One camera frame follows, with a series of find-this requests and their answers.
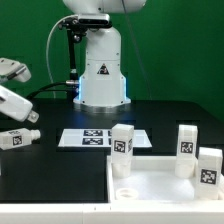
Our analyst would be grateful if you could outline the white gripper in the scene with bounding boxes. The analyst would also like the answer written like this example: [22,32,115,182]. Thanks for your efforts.
[0,85,39,123]

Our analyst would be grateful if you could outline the white square tabletop tray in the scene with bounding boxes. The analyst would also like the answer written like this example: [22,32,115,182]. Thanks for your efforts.
[106,154,224,203]

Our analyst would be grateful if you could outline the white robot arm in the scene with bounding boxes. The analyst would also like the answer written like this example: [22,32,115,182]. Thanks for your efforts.
[0,0,147,122]

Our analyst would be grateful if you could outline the white marker sheet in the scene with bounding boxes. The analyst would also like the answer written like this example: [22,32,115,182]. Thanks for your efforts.
[58,129,152,148]

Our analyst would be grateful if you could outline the black base cables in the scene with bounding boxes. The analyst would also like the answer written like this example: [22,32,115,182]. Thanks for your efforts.
[25,80,79,100]

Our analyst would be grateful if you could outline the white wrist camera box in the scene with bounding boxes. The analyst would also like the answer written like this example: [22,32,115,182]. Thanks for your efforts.
[0,58,31,84]

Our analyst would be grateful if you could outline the white front rail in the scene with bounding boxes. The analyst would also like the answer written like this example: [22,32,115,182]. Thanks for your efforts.
[0,201,224,224]

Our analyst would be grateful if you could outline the grey camera cable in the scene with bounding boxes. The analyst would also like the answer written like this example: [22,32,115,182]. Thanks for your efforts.
[45,14,78,99]

